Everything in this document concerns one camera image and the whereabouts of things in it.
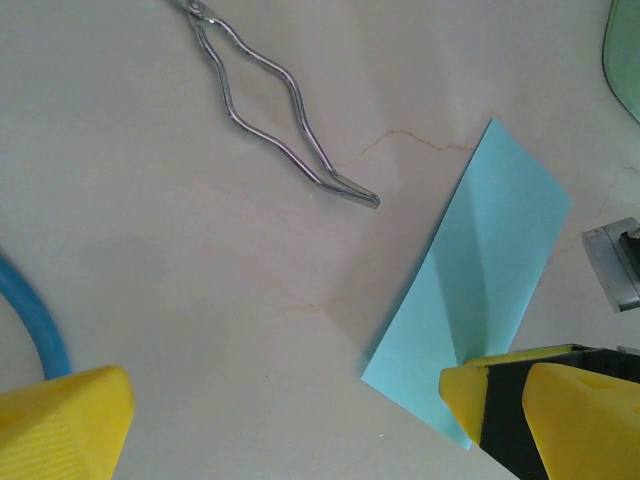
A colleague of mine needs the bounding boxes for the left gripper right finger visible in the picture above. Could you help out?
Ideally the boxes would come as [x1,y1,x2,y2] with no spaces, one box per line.
[522,362,640,480]

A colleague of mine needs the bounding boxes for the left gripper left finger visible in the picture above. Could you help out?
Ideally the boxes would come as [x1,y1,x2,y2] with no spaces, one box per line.
[0,364,136,480]

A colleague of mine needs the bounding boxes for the light blue paper sheet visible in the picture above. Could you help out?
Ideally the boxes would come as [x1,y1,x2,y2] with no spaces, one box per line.
[359,118,573,451]

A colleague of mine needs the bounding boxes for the stethoscope with blue tube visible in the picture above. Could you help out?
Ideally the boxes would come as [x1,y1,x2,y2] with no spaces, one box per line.
[0,249,74,384]

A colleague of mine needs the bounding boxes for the mint green zip pouch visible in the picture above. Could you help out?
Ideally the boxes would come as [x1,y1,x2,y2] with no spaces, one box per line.
[602,0,640,124]

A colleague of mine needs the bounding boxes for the metal forceps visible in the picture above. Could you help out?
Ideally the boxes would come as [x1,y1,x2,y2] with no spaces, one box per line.
[164,0,381,210]

